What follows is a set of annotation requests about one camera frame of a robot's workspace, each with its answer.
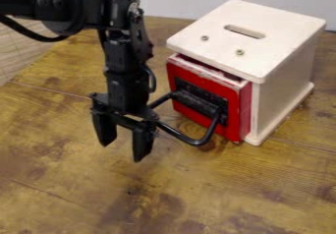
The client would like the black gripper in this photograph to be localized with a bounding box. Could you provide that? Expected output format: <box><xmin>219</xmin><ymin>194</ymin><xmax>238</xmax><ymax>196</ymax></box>
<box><xmin>91</xmin><ymin>67</ymin><xmax>158</xmax><ymax>162</ymax></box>

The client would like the black metal drawer handle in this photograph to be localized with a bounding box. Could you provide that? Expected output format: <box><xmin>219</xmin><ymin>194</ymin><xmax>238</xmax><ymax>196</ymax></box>
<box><xmin>150</xmin><ymin>78</ymin><xmax>228</xmax><ymax>146</ymax></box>

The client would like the red drawer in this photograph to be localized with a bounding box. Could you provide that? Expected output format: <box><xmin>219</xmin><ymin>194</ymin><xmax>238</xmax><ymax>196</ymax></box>
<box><xmin>167</xmin><ymin>53</ymin><xmax>252</xmax><ymax>143</ymax></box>

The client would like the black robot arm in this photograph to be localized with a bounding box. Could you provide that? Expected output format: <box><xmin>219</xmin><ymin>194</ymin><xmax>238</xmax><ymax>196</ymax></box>
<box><xmin>0</xmin><ymin>0</ymin><xmax>158</xmax><ymax>161</ymax></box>

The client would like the white wooden drawer box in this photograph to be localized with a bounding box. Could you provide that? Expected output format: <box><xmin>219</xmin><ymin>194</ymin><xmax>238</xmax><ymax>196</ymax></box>
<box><xmin>167</xmin><ymin>0</ymin><xmax>326</xmax><ymax>146</ymax></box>

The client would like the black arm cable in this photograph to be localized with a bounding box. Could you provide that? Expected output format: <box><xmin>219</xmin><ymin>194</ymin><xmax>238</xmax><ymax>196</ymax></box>
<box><xmin>0</xmin><ymin>15</ymin><xmax>158</xmax><ymax>94</ymax></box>

